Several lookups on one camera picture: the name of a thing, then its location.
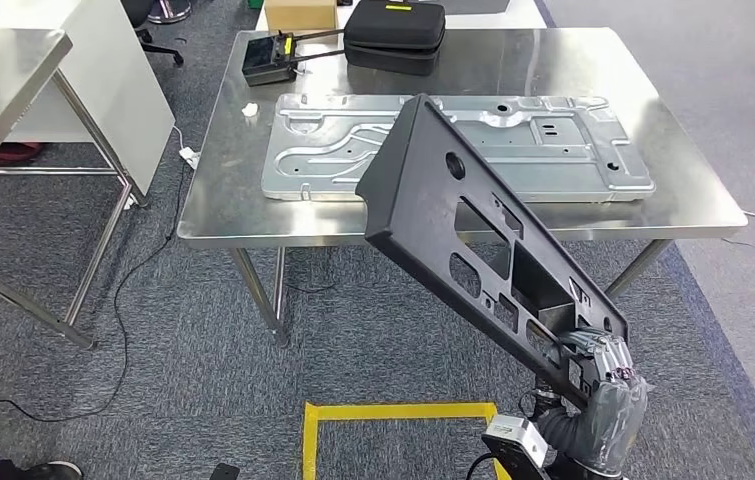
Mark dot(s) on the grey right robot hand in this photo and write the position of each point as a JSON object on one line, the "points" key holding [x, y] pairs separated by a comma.
{"points": [[615, 417]]}

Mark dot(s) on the black plastic panel part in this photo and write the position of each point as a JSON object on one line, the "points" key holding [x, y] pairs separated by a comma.
{"points": [[417, 179]]}

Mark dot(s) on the steel workbench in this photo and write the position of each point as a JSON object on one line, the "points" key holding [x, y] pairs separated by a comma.
{"points": [[582, 66]]}

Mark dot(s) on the stamped metal plate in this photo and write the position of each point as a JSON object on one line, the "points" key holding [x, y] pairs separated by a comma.
{"points": [[549, 159]]}

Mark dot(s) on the grey laptop box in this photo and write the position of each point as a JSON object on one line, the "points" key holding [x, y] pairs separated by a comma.
{"points": [[470, 6]]}

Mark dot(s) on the black zip case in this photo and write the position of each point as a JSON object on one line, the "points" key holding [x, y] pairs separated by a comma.
{"points": [[393, 26]]}

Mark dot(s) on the white crumpled paper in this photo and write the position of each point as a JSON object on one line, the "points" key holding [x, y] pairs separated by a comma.
{"points": [[250, 110]]}

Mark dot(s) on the black box with antenna rods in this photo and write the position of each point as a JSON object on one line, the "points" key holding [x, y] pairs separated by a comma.
{"points": [[264, 63]]}

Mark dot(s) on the white power strip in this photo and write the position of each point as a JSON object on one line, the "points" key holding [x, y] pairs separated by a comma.
{"points": [[189, 158]]}

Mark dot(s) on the cardboard box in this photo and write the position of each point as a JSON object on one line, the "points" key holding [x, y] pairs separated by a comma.
{"points": [[301, 14]]}

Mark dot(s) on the person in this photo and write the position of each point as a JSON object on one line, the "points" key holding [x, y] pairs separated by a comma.
{"points": [[52, 472]]}

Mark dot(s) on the black office chair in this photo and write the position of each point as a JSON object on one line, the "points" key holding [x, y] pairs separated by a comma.
{"points": [[152, 40]]}

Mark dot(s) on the white desk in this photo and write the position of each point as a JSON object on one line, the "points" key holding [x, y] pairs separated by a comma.
{"points": [[105, 99]]}

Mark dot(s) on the chrome base stanchion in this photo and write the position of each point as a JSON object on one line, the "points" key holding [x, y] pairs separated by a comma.
{"points": [[172, 10]]}

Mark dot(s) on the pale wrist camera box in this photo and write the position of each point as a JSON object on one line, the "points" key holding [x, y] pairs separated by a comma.
{"points": [[513, 430]]}

